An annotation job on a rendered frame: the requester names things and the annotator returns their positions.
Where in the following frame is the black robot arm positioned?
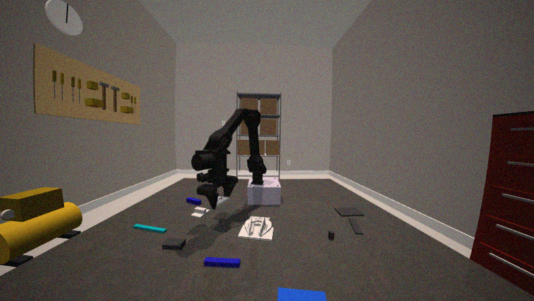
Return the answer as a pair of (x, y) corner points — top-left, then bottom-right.
(191, 109), (267, 185)

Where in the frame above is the cyan flat bar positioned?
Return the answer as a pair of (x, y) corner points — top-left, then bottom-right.
(133, 224), (167, 233)

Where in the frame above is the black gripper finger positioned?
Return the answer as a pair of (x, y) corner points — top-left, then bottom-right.
(206, 193), (219, 209)
(222, 183), (236, 197)

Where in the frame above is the blue rectangular block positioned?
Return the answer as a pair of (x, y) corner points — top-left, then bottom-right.
(186, 197), (201, 205)

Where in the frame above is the blue flat rectangular plate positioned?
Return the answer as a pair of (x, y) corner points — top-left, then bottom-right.
(277, 287), (327, 301)

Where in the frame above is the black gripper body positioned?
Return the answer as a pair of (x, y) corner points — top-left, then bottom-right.
(196, 167), (238, 196)

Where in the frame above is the blue rectangular bar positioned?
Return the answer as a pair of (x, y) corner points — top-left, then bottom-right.
(204, 257), (240, 268)

